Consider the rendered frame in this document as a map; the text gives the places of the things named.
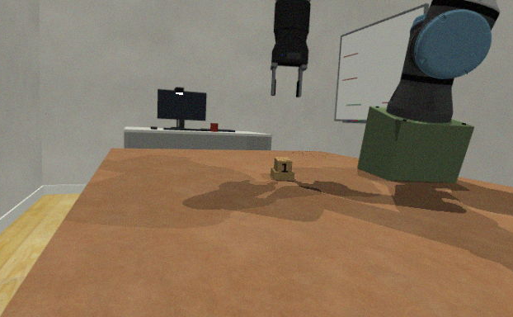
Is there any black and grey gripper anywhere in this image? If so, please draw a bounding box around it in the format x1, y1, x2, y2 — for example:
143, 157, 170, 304
271, 0, 311, 97

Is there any tan open-top tray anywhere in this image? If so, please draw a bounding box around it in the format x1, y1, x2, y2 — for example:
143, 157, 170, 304
271, 167, 294, 181

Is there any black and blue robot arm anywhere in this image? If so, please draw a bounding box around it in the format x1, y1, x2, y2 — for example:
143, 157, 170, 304
386, 0, 500, 123

